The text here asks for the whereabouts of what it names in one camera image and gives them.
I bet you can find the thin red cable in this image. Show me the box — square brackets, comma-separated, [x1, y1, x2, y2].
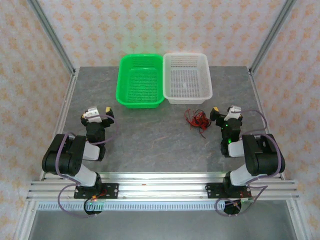
[184, 108, 199, 130]
[189, 111, 211, 130]
[193, 113, 212, 131]

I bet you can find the green plastic mesh basket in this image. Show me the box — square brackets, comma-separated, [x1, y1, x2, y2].
[115, 53, 166, 110]

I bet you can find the white plastic mesh basket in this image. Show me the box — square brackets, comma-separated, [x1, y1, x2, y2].
[162, 52, 214, 105]

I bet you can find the grey metal lower shelf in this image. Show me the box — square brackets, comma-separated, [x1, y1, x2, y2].
[24, 209, 301, 240]

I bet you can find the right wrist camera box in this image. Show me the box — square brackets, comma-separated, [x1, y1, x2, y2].
[224, 104, 243, 123]

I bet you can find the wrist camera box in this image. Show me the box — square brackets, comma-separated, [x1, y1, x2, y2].
[224, 104, 243, 123]
[82, 106, 101, 124]

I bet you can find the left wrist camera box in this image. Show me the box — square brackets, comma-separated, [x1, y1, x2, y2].
[82, 106, 101, 124]

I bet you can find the aluminium table side rail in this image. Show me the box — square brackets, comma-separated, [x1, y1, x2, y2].
[39, 68, 80, 181]
[248, 68, 286, 181]

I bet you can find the red base power wire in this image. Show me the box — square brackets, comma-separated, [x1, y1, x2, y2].
[90, 189, 109, 202]
[238, 189, 252, 201]

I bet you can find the black round cable port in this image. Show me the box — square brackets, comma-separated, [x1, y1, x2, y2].
[223, 199, 243, 216]
[83, 198, 104, 216]

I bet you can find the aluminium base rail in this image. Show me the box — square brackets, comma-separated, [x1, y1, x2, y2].
[26, 171, 300, 202]

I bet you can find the aluminium frame post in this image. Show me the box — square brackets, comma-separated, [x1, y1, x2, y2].
[26, 0, 77, 76]
[248, 0, 298, 76]

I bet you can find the slotted grey cable duct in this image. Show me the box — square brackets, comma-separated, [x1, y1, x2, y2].
[36, 201, 253, 212]

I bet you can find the aluminium frame leg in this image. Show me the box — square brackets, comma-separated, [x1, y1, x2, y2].
[13, 201, 38, 240]
[286, 199, 310, 240]

